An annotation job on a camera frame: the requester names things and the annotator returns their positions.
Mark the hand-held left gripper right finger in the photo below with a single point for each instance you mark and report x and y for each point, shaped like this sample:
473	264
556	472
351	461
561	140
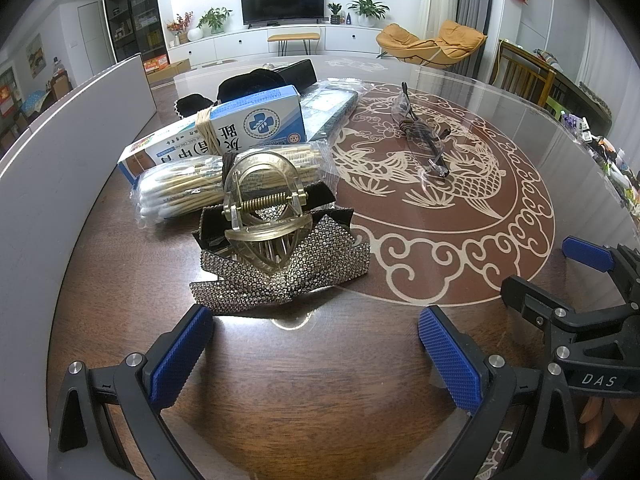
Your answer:
447	355

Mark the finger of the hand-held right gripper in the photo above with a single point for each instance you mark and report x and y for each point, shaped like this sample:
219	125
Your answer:
530	297
587	252

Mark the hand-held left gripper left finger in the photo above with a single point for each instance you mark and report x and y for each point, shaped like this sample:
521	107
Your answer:
180	355

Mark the clear claw hair clip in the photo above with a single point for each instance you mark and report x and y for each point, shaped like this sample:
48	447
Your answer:
250	234

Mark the rhinestone bow hair clip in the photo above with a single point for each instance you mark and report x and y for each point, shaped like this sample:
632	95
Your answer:
320	255

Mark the cotton swab pack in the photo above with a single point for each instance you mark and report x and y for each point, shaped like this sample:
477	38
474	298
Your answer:
170	190

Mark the blue and white carton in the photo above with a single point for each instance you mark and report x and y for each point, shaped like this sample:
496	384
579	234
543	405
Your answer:
270	120

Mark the black velvet bow hair clip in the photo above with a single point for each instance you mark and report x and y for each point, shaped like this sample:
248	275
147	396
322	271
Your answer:
242	87

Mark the person's right hand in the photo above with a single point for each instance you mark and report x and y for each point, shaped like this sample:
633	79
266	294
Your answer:
592	417

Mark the pile of small packets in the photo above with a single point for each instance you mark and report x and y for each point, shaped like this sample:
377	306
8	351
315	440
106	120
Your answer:
615	160

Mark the dark wooden sideboard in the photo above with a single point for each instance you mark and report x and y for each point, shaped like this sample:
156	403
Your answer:
582	97

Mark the wooden chair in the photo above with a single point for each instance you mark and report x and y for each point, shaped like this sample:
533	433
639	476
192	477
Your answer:
522	72

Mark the clear-framed eyeglasses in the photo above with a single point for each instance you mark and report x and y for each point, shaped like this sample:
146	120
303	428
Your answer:
415	127

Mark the white partition board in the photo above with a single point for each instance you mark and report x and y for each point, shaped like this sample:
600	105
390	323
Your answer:
60	185

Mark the tan rubber band bundle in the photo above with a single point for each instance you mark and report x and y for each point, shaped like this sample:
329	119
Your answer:
206	130

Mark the orange rocking lounge chair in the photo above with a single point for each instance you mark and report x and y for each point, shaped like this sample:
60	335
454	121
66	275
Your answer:
450	40

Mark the plastic-wrapped grey pad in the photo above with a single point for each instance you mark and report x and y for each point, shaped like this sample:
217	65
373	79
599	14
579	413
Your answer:
327	110

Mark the brown cardboard box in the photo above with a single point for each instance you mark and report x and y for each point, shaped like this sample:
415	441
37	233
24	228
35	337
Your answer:
179	67

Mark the orange printed box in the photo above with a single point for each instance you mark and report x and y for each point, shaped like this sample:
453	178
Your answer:
155	63

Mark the table with blue cloth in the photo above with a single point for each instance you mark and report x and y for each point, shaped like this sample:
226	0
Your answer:
35	100

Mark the black box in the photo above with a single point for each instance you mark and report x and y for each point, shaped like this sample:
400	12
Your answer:
300	72

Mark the white television cabinet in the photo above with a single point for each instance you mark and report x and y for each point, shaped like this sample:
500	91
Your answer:
240	42

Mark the round white vase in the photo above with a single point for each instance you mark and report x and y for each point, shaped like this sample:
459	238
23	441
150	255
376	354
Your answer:
195	33

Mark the large-leaf potted plant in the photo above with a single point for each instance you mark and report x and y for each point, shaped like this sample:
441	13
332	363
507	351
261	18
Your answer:
367	9

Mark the red flower vase arrangement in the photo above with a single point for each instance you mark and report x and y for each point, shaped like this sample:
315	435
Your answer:
180	25

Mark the white door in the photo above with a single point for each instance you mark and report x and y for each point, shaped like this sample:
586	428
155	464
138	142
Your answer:
89	35

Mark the wooden bench with metal legs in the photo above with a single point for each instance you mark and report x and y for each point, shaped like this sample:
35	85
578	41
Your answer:
294	37

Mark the bushy green potted plant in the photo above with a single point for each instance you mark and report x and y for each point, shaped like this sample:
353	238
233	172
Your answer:
215	19

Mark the small potted plant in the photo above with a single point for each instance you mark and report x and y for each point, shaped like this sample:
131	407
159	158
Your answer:
334	12

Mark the dark glass display cabinet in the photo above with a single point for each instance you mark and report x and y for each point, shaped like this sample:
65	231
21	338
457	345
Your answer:
132	10

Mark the flat screen television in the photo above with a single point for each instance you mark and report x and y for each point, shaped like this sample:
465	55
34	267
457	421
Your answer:
282	4

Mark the framed wall painting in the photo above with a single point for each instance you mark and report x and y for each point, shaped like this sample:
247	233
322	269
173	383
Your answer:
36	55

